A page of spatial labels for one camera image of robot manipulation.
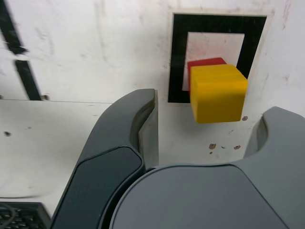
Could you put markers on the red cube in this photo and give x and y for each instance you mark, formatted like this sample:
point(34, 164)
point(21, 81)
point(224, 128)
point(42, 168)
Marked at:
point(205, 62)

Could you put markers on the black keyboard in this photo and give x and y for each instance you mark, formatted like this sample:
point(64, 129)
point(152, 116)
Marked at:
point(31, 218)

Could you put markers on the black tape square outline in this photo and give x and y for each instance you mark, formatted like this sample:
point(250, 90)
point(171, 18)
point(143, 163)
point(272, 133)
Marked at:
point(177, 47)

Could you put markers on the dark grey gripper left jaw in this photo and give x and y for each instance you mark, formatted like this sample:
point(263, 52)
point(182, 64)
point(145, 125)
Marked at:
point(107, 167)

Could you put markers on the yellow cube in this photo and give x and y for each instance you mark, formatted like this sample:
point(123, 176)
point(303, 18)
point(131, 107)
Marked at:
point(219, 95)

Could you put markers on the black tape strip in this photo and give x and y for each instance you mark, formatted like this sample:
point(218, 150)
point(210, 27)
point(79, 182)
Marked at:
point(28, 81)

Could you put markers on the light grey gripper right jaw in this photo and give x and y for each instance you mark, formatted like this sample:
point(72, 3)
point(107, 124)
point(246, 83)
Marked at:
point(214, 198)

